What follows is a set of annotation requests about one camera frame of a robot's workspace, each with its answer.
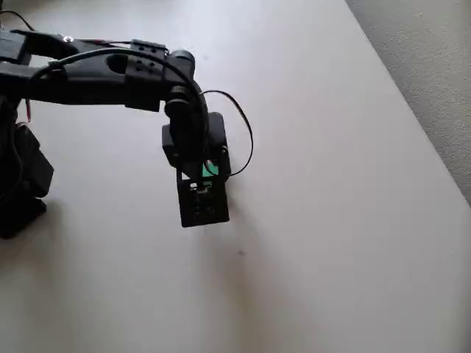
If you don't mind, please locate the black camera cable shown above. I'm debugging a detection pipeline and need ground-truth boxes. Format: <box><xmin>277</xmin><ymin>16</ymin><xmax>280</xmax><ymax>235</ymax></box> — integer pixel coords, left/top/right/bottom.
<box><xmin>29</xmin><ymin>47</ymin><xmax>255</xmax><ymax>179</ymax></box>

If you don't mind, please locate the black camera box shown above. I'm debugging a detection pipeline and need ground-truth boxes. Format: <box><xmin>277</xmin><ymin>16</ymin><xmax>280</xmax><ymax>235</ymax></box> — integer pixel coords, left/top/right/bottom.
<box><xmin>175</xmin><ymin>167</ymin><xmax>231</xmax><ymax>229</ymax></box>

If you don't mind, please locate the thin black cable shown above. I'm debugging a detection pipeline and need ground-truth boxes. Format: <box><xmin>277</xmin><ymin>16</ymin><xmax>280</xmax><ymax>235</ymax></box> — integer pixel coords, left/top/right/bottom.
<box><xmin>0</xmin><ymin>10</ymin><xmax>35</xmax><ymax>32</ymax></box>

